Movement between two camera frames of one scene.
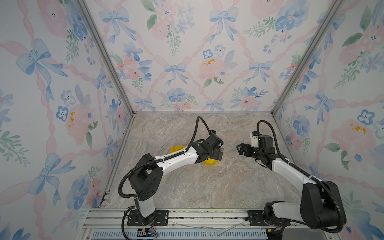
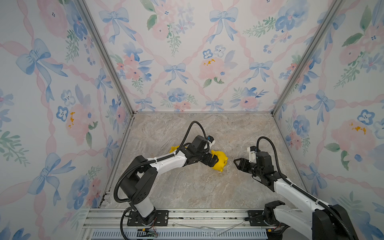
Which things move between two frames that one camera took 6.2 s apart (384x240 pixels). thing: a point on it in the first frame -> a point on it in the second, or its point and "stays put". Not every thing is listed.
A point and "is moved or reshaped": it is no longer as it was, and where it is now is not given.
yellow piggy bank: x=210 y=161 is moved or reshaped
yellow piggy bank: x=176 y=148 stays put
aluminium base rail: x=106 y=224 stays put
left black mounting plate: x=160 y=218 stays put
